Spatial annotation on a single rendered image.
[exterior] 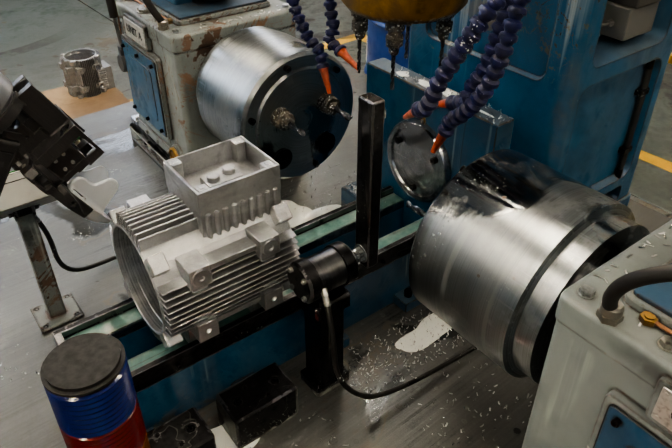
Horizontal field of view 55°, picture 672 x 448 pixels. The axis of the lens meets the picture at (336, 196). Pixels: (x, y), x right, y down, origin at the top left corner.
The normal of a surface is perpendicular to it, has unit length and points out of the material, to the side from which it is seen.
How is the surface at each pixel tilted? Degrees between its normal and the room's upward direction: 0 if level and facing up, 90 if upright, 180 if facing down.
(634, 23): 90
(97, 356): 0
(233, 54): 32
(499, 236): 43
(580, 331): 90
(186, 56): 90
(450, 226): 51
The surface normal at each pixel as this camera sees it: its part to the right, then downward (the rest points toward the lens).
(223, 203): 0.60, 0.44
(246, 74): -0.55, -0.37
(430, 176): -0.80, 0.33
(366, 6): -0.64, 0.43
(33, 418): 0.00, -0.83
